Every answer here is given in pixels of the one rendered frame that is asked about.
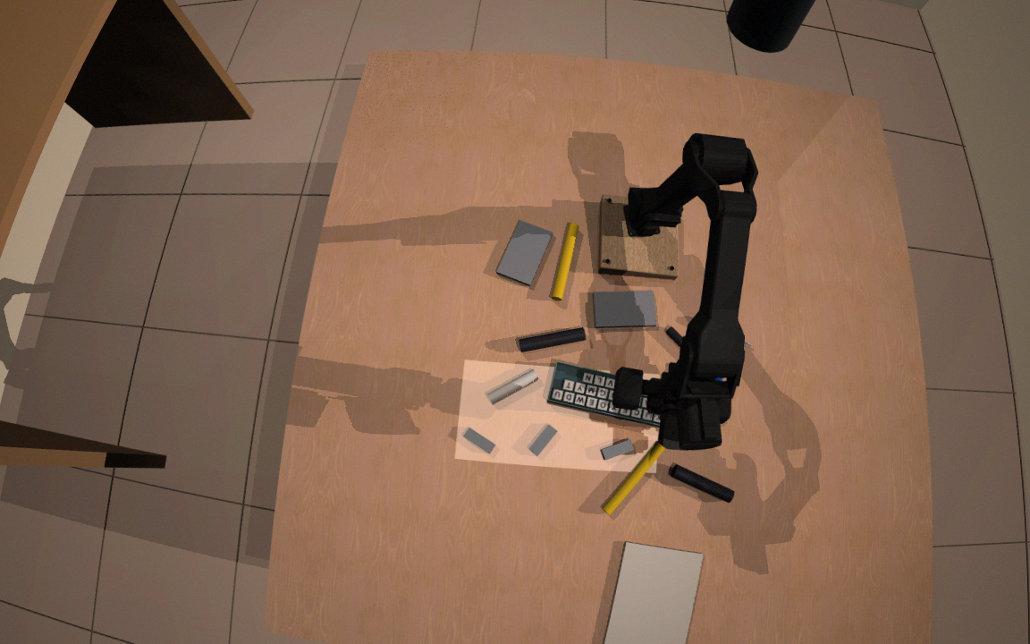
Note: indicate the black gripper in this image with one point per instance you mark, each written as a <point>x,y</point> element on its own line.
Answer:
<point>629,385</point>

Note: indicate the beige flat rectangular panel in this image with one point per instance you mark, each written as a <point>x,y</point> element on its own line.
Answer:
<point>654,595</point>

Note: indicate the keyboard with white letter keys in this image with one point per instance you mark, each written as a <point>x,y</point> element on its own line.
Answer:
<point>592,390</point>

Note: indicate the black cylinder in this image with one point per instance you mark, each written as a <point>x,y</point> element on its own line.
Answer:
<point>554,339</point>
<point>704,484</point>

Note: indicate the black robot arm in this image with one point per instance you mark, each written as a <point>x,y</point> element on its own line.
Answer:
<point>713,346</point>

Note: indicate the white cylinder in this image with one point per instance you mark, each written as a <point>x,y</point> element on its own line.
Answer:
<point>512,386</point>

